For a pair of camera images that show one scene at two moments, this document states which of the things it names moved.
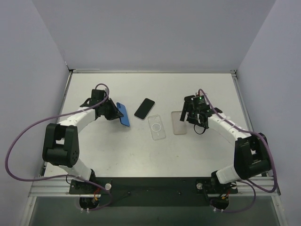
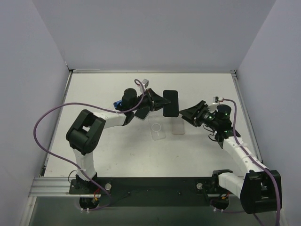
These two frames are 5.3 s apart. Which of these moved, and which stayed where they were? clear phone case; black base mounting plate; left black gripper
Moved: left black gripper
Stayed: clear phone case; black base mounting plate
